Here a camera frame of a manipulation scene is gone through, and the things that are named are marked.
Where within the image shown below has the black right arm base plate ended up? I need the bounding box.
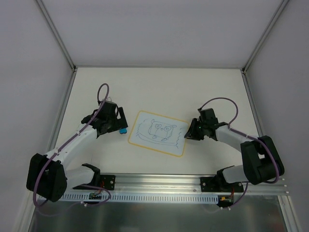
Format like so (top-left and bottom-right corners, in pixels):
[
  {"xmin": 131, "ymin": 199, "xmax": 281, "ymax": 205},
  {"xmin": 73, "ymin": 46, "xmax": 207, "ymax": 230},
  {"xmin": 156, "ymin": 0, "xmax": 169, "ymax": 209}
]
[{"xmin": 199, "ymin": 176, "xmax": 244, "ymax": 193}]

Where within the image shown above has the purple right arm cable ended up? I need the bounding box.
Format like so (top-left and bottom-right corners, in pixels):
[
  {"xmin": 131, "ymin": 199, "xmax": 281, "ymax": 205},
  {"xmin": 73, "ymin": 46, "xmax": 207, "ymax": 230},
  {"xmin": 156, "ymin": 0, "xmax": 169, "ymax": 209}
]
[{"xmin": 200, "ymin": 97, "xmax": 281, "ymax": 210}]

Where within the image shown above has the aluminium frame rail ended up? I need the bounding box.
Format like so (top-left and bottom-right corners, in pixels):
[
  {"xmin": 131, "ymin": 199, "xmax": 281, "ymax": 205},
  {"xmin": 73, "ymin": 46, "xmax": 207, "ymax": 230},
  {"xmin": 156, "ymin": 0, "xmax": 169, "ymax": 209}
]
[
  {"xmin": 35, "ymin": 0, "xmax": 76, "ymax": 150},
  {"xmin": 242, "ymin": 0, "xmax": 290, "ymax": 135}
]

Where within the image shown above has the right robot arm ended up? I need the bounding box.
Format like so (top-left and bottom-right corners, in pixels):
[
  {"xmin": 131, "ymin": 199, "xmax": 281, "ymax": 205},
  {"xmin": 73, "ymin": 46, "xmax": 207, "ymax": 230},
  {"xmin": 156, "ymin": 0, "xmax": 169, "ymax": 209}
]
[{"xmin": 185, "ymin": 108, "xmax": 285, "ymax": 192}]

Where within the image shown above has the yellow-framed whiteboard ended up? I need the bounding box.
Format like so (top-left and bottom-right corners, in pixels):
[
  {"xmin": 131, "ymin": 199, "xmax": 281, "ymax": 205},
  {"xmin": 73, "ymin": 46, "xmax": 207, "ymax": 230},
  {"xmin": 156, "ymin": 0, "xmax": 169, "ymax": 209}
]
[{"xmin": 128, "ymin": 110, "xmax": 189, "ymax": 157}]

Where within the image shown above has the white slotted cable duct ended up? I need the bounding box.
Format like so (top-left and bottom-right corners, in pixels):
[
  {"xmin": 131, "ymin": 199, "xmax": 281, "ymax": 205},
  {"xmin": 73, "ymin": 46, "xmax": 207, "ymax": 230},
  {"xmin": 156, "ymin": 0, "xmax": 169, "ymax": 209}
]
[{"xmin": 38, "ymin": 192, "xmax": 219, "ymax": 204}]

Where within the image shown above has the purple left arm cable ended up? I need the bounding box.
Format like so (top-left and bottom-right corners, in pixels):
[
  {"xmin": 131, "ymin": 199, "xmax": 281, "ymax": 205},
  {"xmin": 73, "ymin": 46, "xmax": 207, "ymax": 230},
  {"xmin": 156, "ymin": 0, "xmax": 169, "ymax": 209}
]
[{"xmin": 33, "ymin": 83, "xmax": 112, "ymax": 208}]

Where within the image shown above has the aluminium frame rail left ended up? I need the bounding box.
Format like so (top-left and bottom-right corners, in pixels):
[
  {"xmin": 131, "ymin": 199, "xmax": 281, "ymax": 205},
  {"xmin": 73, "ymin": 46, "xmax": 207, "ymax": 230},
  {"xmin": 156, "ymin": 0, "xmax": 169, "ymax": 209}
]
[{"xmin": 35, "ymin": 0, "xmax": 76, "ymax": 150}]

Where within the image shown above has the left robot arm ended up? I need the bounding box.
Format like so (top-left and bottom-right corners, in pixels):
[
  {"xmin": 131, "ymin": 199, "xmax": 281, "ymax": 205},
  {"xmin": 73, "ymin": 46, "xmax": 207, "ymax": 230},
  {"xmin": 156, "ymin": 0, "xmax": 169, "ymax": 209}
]
[{"xmin": 26, "ymin": 101, "xmax": 128, "ymax": 202}]

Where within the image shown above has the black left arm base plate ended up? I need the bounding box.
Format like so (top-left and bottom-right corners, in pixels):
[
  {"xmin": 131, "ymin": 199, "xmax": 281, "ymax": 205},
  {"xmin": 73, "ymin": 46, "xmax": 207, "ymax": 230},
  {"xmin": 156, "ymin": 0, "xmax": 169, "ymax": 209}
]
[{"xmin": 100, "ymin": 174, "xmax": 116, "ymax": 191}]

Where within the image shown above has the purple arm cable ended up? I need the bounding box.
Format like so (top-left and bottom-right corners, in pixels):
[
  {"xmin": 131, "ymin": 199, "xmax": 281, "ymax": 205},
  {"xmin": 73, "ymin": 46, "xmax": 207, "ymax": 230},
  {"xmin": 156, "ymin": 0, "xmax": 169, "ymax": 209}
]
[
  {"xmin": 33, "ymin": 83, "xmax": 112, "ymax": 208},
  {"xmin": 200, "ymin": 97, "xmax": 281, "ymax": 210}
]

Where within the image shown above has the blue bone-shaped eraser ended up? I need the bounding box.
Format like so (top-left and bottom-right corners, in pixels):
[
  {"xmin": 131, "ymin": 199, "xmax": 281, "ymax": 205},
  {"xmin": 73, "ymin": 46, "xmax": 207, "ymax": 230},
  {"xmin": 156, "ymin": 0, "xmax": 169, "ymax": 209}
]
[{"xmin": 119, "ymin": 128, "xmax": 127, "ymax": 134}]

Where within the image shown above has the aluminium frame rail right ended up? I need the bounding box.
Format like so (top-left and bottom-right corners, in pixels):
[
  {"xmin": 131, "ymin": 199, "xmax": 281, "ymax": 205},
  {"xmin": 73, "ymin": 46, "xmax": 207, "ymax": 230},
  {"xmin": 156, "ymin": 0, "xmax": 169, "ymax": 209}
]
[{"xmin": 242, "ymin": 0, "xmax": 290, "ymax": 135}]

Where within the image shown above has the aluminium mounting rail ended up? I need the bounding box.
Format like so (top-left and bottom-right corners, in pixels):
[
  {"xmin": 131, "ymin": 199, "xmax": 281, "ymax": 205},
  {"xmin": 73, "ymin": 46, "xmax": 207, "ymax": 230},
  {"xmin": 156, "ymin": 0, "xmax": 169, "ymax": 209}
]
[{"xmin": 70, "ymin": 173, "xmax": 289, "ymax": 195}]

